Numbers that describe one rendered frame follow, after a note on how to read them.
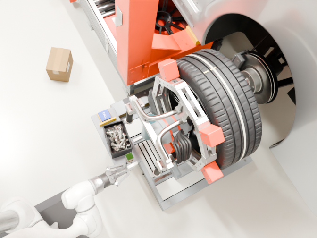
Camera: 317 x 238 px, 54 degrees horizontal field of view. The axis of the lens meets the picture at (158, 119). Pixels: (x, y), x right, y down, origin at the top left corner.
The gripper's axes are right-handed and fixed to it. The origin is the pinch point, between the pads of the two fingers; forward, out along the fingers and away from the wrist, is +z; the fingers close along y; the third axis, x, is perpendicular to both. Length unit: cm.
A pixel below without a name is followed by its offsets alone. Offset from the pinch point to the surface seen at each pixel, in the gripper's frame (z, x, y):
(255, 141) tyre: 45, -43, -27
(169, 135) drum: 16.2, -25.0, 0.2
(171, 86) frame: 20, -45, 17
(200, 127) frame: 19, -47, -8
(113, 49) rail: 46, 20, 90
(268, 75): 76, -51, -1
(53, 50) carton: 16, 50, 126
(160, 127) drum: 13.9, -25.4, 5.9
